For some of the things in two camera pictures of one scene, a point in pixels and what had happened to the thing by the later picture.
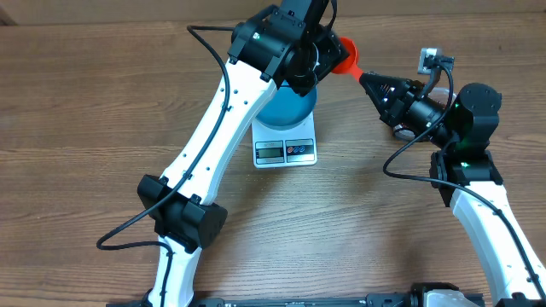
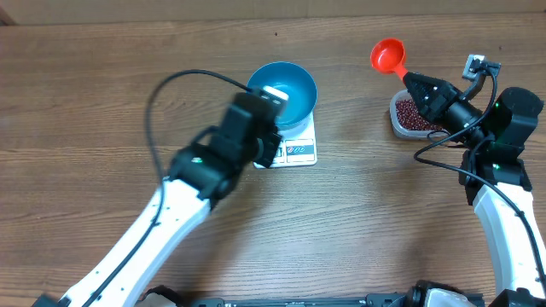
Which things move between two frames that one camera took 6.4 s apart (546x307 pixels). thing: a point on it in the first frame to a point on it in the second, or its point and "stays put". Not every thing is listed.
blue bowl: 287,108 stays put
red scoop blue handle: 349,66 to 387,55
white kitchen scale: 284,148 stays put
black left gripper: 332,51 to 270,141
